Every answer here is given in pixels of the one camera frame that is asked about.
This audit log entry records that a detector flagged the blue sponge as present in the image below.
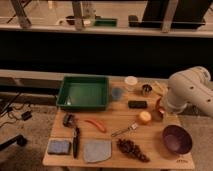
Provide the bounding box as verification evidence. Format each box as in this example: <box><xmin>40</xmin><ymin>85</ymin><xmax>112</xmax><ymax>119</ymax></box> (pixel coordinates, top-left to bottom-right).
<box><xmin>47</xmin><ymin>140</ymin><xmax>71</xmax><ymax>155</ymax></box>

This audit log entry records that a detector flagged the black rectangular block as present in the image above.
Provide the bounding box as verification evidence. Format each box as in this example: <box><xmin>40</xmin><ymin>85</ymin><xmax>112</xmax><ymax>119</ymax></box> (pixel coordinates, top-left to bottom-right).
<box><xmin>128</xmin><ymin>101</ymin><xmax>148</xmax><ymax>109</ymax></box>

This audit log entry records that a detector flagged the white plastic cup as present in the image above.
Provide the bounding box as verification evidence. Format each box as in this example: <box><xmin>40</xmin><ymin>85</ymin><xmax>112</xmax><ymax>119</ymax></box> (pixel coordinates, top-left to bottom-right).
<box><xmin>124</xmin><ymin>76</ymin><xmax>138</xmax><ymax>92</ymax></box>

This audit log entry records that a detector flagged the purple bowl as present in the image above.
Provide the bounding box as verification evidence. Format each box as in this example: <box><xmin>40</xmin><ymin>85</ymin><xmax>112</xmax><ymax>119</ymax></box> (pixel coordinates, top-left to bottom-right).
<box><xmin>162</xmin><ymin>125</ymin><xmax>193</xmax><ymax>155</ymax></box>

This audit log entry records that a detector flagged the red small bowl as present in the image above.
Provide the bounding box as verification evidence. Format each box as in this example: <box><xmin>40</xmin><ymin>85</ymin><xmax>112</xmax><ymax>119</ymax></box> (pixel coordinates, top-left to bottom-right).
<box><xmin>152</xmin><ymin>99</ymin><xmax>165</xmax><ymax>121</ymax></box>

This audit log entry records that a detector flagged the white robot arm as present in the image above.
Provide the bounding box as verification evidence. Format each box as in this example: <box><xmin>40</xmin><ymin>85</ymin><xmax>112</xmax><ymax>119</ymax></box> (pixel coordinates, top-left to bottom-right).
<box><xmin>161</xmin><ymin>66</ymin><xmax>213</xmax><ymax>118</ymax></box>

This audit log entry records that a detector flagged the metal fork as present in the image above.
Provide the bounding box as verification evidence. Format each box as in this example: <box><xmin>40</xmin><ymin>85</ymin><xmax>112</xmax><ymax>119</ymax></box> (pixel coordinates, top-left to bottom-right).
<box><xmin>111</xmin><ymin>122</ymin><xmax>139</xmax><ymax>137</ymax></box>

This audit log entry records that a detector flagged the black chair base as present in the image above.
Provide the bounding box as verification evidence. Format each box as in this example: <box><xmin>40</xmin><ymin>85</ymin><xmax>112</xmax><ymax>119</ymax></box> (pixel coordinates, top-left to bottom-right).
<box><xmin>0</xmin><ymin>134</ymin><xmax>28</xmax><ymax>151</ymax></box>

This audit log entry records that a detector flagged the yellow apple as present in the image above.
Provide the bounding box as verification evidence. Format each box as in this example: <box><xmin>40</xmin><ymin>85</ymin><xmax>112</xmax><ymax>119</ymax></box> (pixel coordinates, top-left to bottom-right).
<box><xmin>138</xmin><ymin>111</ymin><xmax>152</xmax><ymax>124</ymax></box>

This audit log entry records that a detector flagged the small blue bowl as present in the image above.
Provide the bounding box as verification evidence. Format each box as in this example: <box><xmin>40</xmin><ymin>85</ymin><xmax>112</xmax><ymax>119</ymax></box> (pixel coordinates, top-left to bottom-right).
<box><xmin>111</xmin><ymin>87</ymin><xmax>123</xmax><ymax>101</ymax></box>

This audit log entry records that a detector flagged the wooden table board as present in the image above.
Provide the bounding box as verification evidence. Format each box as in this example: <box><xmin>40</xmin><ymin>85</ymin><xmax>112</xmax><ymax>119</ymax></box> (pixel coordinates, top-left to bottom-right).
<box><xmin>42</xmin><ymin>80</ymin><xmax>196</xmax><ymax>171</ymax></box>

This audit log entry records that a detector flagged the green plastic tray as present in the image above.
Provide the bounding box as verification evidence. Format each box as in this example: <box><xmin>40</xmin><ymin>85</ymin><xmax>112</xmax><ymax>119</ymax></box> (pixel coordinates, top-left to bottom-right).
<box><xmin>56</xmin><ymin>76</ymin><xmax>109</xmax><ymax>111</ymax></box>

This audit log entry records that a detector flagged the bunch of dark grapes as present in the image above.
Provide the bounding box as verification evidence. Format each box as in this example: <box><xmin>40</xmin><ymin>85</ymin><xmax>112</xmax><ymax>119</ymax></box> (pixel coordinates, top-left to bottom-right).
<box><xmin>116</xmin><ymin>139</ymin><xmax>150</xmax><ymax>162</ymax></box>

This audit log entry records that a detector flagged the black power adapter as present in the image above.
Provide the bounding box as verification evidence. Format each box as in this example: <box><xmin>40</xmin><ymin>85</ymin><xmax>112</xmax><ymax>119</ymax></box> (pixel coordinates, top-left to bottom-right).
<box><xmin>21</xmin><ymin>111</ymin><xmax>32</xmax><ymax>121</ymax></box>

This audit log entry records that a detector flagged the grey blue cloth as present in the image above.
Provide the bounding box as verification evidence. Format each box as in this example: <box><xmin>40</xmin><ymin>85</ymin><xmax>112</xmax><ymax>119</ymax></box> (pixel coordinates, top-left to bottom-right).
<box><xmin>83</xmin><ymin>140</ymin><xmax>112</xmax><ymax>163</ymax></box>

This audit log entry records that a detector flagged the small dark brush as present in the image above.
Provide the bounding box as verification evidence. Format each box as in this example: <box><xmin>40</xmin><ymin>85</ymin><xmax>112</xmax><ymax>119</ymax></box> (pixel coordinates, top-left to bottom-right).
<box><xmin>63</xmin><ymin>114</ymin><xmax>76</xmax><ymax>128</ymax></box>

